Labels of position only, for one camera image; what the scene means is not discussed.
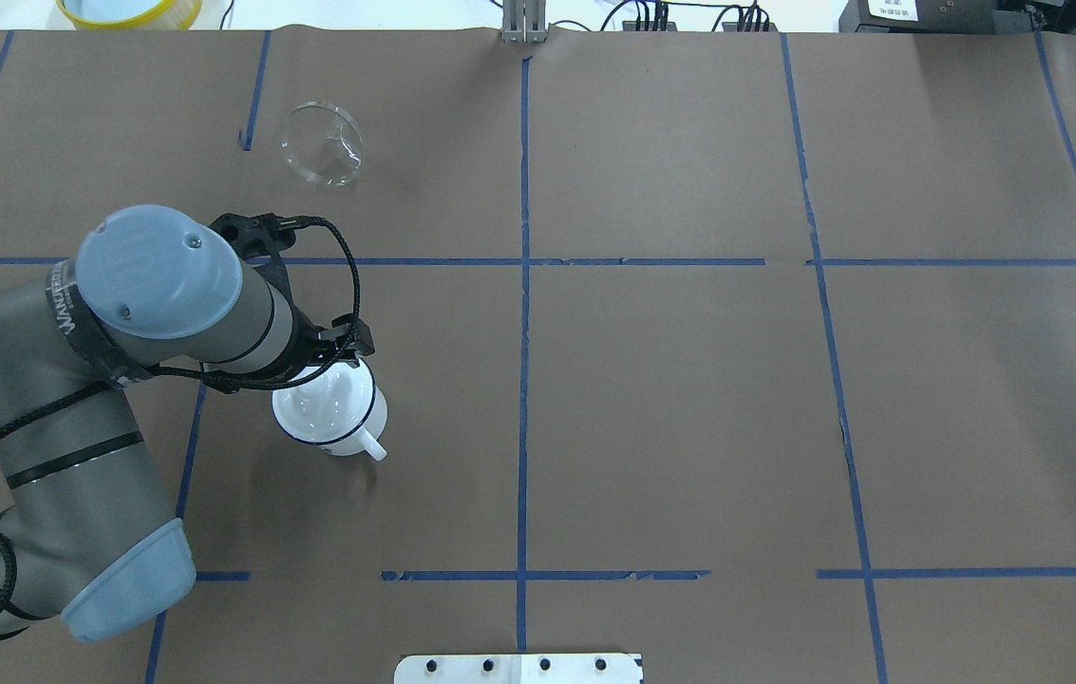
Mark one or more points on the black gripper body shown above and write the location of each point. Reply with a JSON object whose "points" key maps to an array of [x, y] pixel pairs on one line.
{"points": [[318, 339]]}

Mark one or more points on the clear glass funnel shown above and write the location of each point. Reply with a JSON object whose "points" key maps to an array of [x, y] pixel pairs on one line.
{"points": [[322, 143]]}

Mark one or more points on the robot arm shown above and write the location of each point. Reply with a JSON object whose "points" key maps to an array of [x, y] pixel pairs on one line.
{"points": [[91, 537]]}

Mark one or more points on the white enamel cup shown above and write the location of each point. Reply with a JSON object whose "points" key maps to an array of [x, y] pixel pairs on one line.
{"points": [[367, 440]]}

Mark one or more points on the white mounting plate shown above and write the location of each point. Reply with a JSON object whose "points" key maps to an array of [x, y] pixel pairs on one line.
{"points": [[521, 668]]}

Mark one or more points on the yellow tape roll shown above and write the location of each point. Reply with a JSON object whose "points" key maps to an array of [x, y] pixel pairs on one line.
{"points": [[131, 15]]}

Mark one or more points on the brown paper table cover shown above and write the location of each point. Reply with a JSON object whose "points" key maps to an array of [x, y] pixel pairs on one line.
{"points": [[754, 355]]}

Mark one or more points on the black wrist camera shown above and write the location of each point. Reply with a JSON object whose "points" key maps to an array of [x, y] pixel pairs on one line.
{"points": [[264, 236]]}

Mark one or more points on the aluminium frame post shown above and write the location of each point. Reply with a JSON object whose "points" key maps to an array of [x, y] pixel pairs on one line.
{"points": [[524, 21]]}

